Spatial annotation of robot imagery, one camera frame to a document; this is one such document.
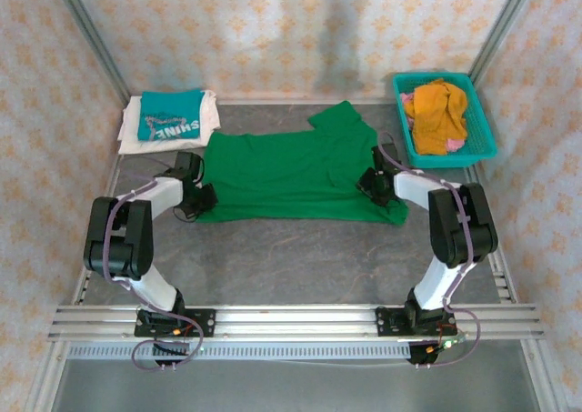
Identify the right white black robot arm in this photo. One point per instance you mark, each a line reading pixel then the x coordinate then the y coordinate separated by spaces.
pixel 414 187

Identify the folded teal printed t-shirt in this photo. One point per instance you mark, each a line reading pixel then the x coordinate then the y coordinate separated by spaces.
pixel 168 105

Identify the aluminium table edge rail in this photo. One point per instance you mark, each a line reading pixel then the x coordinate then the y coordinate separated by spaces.
pixel 273 101

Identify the orange t-shirt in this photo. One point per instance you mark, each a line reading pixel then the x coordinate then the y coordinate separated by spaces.
pixel 432 121

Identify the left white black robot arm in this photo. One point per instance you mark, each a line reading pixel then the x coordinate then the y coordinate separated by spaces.
pixel 159 193

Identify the teal plastic basket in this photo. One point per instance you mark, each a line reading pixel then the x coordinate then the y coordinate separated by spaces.
pixel 478 125

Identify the long aluminium mounting rail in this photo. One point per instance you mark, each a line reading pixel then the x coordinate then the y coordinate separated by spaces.
pixel 295 323

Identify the pink garment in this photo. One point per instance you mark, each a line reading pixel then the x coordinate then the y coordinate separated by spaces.
pixel 454 143

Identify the aluminium frame post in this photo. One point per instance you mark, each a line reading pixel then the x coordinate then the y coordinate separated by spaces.
pixel 500 30
pixel 91 39

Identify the left arm's black base plate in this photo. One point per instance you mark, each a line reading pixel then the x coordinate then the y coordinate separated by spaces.
pixel 207 323

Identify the green t-shirt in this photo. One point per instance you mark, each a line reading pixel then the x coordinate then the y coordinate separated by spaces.
pixel 282 171

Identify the folded white t-shirt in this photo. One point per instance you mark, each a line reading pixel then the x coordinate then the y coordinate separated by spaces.
pixel 132 141

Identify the small green circuit board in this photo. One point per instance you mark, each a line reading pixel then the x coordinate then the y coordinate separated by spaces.
pixel 454 340

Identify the right arm's black base plate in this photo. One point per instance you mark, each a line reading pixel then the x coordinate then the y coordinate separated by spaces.
pixel 386 323

